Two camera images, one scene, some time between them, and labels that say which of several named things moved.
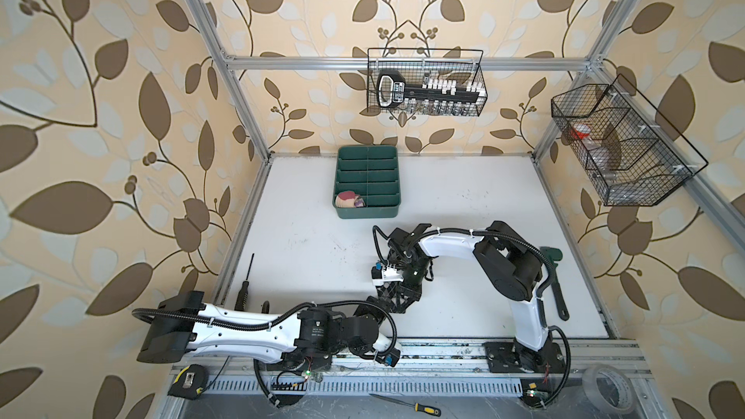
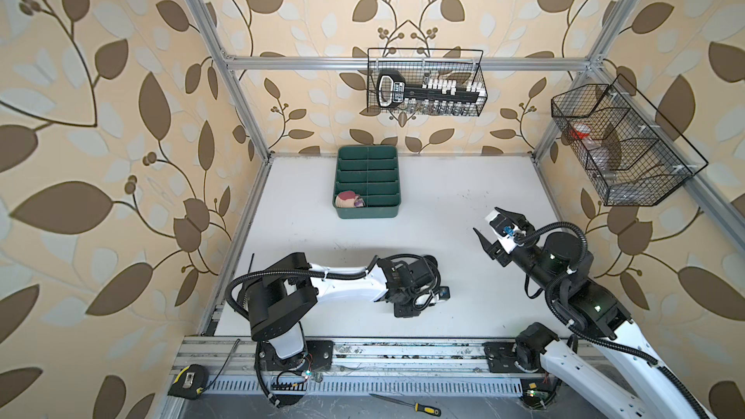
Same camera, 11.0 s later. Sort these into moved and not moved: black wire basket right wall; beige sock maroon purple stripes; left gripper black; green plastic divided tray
Moved: left gripper black
Not moved: black wire basket right wall; beige sock maroon purple stripes; green plastic divided tray
